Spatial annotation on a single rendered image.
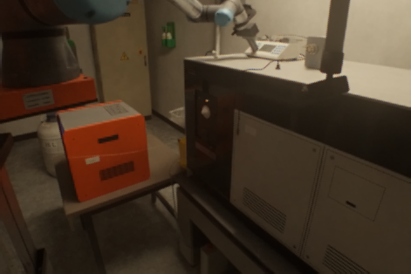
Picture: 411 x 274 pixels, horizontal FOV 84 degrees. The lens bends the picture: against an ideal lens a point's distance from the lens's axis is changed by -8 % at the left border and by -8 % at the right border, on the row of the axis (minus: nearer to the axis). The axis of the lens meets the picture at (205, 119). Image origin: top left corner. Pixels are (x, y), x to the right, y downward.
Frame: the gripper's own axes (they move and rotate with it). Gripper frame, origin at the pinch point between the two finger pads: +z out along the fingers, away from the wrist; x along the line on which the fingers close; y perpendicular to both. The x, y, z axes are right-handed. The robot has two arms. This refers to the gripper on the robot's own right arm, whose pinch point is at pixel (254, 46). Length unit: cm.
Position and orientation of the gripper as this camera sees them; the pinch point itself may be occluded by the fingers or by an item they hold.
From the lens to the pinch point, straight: 135.4
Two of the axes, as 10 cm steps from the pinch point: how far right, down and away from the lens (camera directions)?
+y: -6.9, 7.1, -1.8
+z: 5.1, 6.4, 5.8
